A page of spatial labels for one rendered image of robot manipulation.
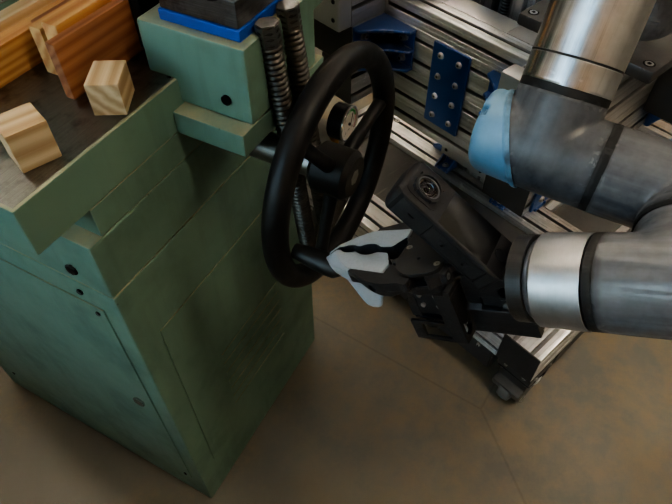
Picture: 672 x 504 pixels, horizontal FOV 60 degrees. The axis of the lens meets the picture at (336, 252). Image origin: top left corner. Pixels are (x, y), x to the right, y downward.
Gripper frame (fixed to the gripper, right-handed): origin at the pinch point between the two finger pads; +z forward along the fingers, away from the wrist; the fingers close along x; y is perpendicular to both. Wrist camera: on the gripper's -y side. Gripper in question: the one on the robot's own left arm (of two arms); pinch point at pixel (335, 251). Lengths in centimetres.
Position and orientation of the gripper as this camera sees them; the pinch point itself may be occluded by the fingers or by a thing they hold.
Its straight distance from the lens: 58.7
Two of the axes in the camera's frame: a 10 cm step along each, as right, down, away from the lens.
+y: 4.0, 7.7, 5.1
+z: -7.7, -0.3, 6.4
